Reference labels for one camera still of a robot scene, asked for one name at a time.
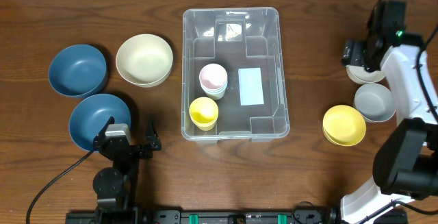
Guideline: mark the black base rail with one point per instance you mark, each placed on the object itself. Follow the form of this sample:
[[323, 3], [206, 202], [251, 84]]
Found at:
[[138, 216]]

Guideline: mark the cream large bowl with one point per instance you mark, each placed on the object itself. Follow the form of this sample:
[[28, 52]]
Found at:
[[144, 60]]

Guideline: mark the yellow cup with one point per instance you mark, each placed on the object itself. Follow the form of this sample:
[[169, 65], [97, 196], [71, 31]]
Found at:
[[204, 124], [203, 110]]

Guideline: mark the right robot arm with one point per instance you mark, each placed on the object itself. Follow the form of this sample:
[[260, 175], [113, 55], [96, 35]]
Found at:
[[405, 167]]

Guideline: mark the pink cup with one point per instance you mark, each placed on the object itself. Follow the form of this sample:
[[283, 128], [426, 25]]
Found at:
[[213, 76]]

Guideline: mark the dark blue bowl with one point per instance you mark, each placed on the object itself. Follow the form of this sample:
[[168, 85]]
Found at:
[[91, 115], [78, 71]]

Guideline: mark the clear plastic storage container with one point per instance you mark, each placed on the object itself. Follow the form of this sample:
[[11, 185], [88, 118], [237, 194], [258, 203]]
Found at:
[[235, 38]]

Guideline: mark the yellow small bowl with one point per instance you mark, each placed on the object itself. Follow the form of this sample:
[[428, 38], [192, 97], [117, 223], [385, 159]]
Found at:
[[343, 125]]

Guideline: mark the white paper label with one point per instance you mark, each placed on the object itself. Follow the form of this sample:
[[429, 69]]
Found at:
[[250, 86]]

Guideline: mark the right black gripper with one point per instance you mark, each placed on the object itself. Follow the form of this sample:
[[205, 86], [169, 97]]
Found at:
[[356, 57]]

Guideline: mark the cream white cup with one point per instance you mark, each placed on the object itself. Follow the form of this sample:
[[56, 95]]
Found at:
[[215, 95]]

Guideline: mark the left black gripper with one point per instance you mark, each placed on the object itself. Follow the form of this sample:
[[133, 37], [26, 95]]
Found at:
[[152, 140]]

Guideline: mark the dark blue bowl upper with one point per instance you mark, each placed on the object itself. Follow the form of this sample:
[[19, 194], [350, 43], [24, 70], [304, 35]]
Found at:
[[78, 71]]

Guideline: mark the light blue cup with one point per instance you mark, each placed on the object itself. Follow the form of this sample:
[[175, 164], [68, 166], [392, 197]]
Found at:
[[214, 91]]

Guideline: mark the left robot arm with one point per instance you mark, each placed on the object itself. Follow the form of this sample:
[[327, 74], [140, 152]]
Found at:
[[115, 186]]

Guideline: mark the white small bowl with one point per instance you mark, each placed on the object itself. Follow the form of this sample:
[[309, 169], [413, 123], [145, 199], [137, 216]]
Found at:
[[358, 75]]

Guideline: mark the grey small bowl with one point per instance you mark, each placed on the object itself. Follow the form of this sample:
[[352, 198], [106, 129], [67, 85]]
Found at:
[[374, 102]]

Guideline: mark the dark blue bowl lower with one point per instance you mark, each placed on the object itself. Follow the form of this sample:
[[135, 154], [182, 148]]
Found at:
[[91, 115]]

